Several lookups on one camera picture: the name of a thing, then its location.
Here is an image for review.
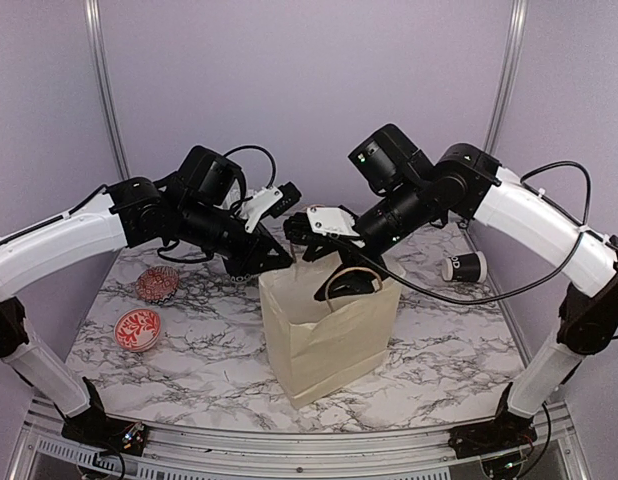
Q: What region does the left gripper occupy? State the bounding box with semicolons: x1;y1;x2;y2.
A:
176;197;294;276

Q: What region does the cream paper bag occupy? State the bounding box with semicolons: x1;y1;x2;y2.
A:
259;253;402;409

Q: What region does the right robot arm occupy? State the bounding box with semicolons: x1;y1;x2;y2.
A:
307;124;618;458

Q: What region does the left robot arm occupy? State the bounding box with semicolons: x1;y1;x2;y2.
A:
0;146;301;445

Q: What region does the black cup holding straws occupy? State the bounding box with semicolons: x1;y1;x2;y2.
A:
230;274;255;283

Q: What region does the red patterned bowl dark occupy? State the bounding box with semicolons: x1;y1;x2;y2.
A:
135;266;180;304

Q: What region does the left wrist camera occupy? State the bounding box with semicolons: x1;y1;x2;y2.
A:
238;182;301;234

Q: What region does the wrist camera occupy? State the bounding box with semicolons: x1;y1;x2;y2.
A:
283;205;361;246
238;182;301;234

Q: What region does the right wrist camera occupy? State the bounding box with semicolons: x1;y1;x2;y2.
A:
283;205;361;246

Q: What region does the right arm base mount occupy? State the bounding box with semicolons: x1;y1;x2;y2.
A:
448;385;537;459

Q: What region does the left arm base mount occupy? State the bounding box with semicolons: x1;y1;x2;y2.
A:
61;377;149;457

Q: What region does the front aluminium rail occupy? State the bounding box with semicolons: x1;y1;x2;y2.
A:
6;398;592;479

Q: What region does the left aluminium frame post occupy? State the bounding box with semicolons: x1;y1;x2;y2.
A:
83;0;131;180

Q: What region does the aluminium frame post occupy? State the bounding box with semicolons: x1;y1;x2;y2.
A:
83;0;131;180
483;0;529;155

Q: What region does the right aluminium frame post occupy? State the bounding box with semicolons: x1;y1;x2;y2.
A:
483;0;529;155

